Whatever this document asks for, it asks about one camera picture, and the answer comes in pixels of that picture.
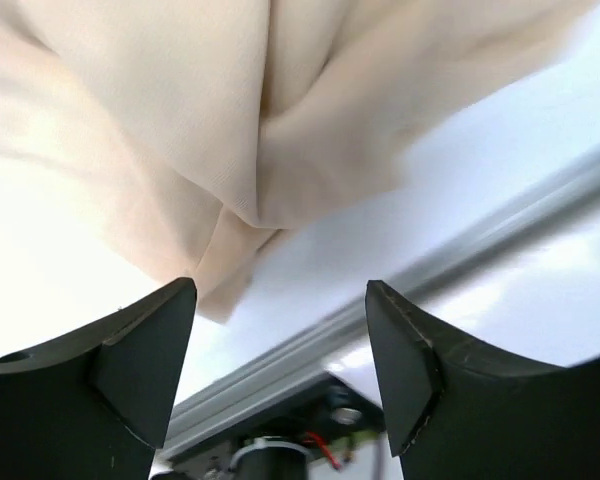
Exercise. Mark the front aluminium rail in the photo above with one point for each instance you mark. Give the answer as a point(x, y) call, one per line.
point(526, 278)

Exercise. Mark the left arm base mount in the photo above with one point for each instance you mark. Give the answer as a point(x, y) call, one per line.
point(275, 433)

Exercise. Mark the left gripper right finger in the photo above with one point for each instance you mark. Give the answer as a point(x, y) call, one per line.
point(456, 407)

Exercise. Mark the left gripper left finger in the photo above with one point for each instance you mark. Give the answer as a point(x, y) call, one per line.
point(96, 402)

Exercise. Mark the beige trousers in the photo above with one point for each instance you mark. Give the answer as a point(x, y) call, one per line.
point(190, 136)

